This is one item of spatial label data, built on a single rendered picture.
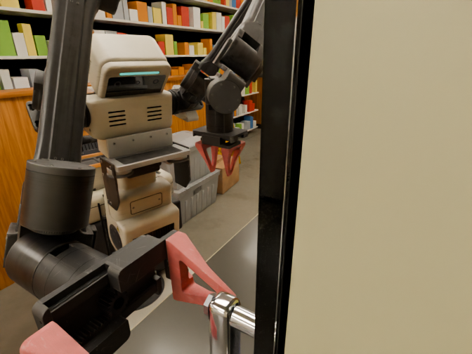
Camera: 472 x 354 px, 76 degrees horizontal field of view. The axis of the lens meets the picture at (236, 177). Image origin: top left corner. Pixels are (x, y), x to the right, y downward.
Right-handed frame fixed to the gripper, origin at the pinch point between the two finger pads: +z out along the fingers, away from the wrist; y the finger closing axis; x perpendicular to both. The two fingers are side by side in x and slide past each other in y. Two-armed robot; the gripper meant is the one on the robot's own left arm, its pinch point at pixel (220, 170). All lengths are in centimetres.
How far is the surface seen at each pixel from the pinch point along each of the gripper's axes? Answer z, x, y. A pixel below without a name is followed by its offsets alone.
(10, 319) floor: 110, -13, -132
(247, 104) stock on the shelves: 60, 396, -218
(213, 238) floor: 111, 108, -83
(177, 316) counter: 15.2, -25.5, 8.5
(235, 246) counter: 15.4, -4.3, 6.5
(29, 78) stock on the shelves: -5, 66, -215
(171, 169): 61, 107, -121
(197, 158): 58, 133, -116
